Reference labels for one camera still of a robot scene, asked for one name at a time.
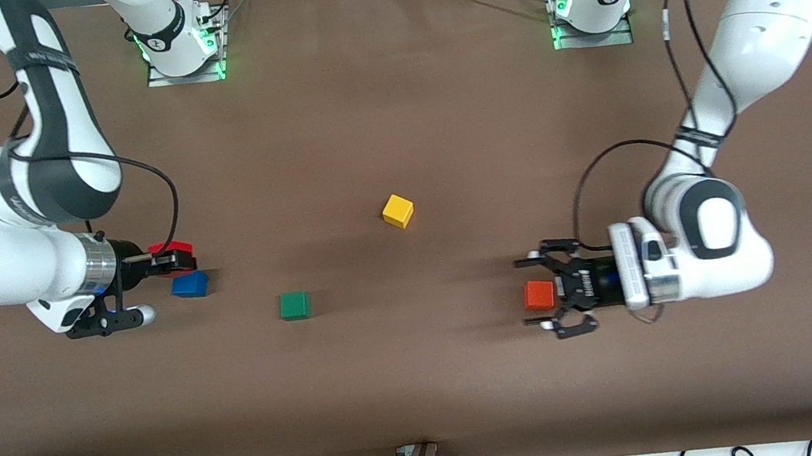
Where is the red wooden cube block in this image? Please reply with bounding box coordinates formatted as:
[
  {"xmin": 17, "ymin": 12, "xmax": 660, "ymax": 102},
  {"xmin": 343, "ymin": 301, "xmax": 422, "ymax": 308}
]
[{"xmin": 147, "ymin": 238, "xmax": 197, "ymax": 277}]

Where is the blue wooden cube block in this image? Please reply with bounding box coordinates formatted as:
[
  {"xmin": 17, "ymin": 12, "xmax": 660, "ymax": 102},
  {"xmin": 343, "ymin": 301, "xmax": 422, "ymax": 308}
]
[{"xmin": 169, "ymin": 268, "xmax": 211, "ymax": 301}]

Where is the orange wooden cube block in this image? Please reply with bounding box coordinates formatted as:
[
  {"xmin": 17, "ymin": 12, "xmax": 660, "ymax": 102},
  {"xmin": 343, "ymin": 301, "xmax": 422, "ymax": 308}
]
[{"xmin": 521, "ymin": 278, "xmax": 558, "ymax": 313}]

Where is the green wooden cube block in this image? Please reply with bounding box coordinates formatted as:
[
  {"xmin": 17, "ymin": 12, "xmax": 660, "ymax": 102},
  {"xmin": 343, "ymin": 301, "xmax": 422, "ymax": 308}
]
[{"xmin": 278, "ymin": 291, "xmax": 312, "ymax": 323}]

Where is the yellow wooden cube block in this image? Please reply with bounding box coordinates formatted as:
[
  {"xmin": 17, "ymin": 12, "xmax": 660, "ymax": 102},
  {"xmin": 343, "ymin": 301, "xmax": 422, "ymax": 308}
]
[{"xmin": 380, "ymin": 191, "xmax": 418, "ymax": 232}]

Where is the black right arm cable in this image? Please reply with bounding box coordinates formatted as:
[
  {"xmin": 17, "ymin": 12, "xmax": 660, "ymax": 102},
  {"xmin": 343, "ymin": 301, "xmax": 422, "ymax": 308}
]
[{"xmin": 0, "ymin": 11, "xmax": 186, "ymax": 272}]

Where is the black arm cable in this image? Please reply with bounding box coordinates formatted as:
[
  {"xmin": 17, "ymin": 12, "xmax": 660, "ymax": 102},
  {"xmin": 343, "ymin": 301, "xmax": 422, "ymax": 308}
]
[
  {"xmin": 546, "ymin": 0, "xmax": 756, "ymax": 254},
  {"xmin": 0, "ymin": 11, "xmax": 186, "ymax": 272}
]

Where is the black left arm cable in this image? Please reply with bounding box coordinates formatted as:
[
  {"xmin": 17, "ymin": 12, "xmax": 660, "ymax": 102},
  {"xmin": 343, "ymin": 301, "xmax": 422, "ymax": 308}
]
[{"xmin": 546, "ymin": 0, "xmax": 756, "ymax": 254}]

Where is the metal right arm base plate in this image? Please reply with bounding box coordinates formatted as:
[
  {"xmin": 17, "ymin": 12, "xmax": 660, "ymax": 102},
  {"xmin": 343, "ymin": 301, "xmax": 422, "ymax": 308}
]
[{"xmin": 139, "ymin": 3, "xmax": 231, "ymax": 90}]

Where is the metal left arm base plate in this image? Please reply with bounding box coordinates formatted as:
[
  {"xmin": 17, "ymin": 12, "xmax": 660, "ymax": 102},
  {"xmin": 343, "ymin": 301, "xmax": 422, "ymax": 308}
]
[{"xmin": 546, "ymin": 0, "xmax": 637, "ymax": 53}]

